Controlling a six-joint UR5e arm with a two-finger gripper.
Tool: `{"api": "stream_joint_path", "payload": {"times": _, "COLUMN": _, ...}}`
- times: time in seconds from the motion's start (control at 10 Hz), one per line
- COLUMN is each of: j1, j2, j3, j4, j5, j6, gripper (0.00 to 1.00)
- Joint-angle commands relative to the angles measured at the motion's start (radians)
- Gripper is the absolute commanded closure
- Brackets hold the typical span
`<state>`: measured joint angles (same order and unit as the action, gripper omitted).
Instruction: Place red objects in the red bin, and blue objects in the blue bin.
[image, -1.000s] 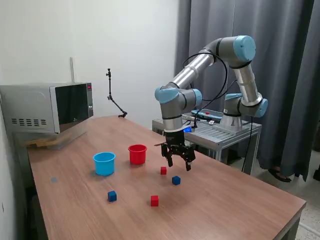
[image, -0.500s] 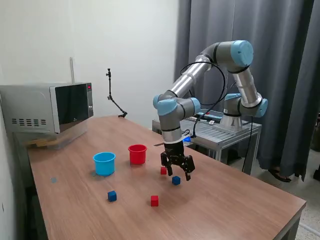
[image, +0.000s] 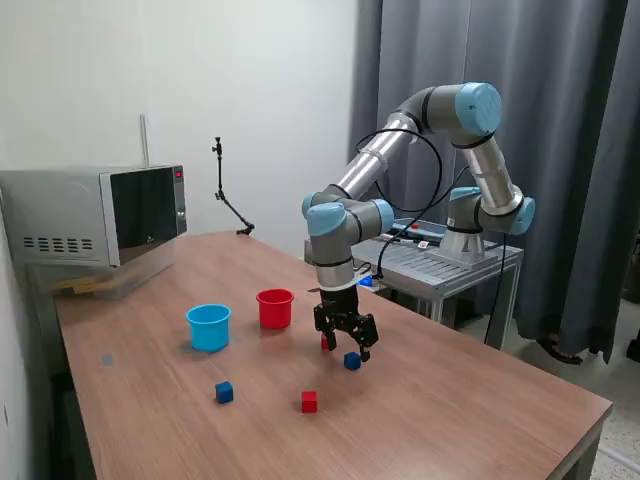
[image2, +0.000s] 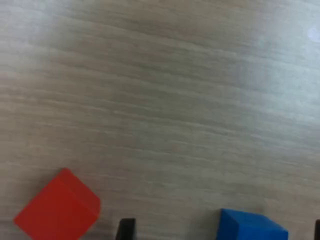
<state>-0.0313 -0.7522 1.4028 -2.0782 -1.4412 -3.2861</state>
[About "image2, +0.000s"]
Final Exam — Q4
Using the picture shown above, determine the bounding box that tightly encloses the blue cube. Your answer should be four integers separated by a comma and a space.
216, 208, 289, 240

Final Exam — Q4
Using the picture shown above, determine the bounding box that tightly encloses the red cube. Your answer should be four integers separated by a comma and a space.
12, 167, 102, 240

